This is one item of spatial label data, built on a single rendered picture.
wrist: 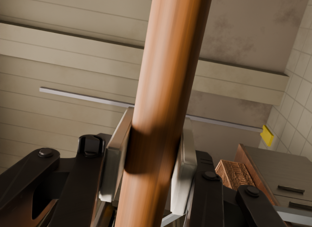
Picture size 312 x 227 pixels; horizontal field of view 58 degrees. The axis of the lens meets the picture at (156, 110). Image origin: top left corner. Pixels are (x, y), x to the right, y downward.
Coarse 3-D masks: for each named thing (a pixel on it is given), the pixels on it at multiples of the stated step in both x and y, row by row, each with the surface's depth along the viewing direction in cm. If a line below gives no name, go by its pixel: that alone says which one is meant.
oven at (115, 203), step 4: (112, 204) 196; (116, 204) 196; (112, 208) 195; (116, 208) 194; (116, 212) 195; (164, 212) 198; (168, 212) 198; (112, 216) 196; (116, 216) 196; (184, 216) 197; (112, 220) 194; (176, 220) 191; (180, 220) 192; (184, 220) 193; (48, 224) 167; (112, 224) 190; (176, 224) 187; (180, 224) 188
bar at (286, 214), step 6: (186, 210) 119; (276, 210) 116; (282, 210) 117; (288, 210) 117; (294, 210) 118; (300, 210) 119; (168, 216) 121; (174, 216) 120; (180, 216) 120; (282, 216) 116; (288, 216) 116; (294, 216) 116; (300, 216) 116; (306, 216) 116; (162, 222) 121; (168, 222) 121; (294, 222) 117; (300, 222) 116; (306, 222) 116
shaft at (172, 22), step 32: (160, 0) 14; (192, 0) 13; (160, 32) 14; (192, 32) 14; (160, 64) 14; (192, 64) 15; (160, 96) 15; (160, 128) 15; (128, 160) 17; (160, 160) 16; (128, 192) 17; (160, 192) 17; (128, 224) 17; (160, 224) 18
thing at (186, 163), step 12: (192, 132) 17; (180, 144) 16; (192, 144) 15; (180, 156) 14; (192, 156) 14; (180, 168) 13; (192, 168) 13; (180, 180) 13; (192, 180) 13; (180, 192) 14; (180, 204) 14
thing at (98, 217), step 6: (102, 204) 171; (108, 204) 181; (102, 210) 165; (108, 210) 181; (96, 216) 160; (102, 216) 165; (108, 216) 181; (96, 222) 155; (102, 222) 165; (108, 222) 181
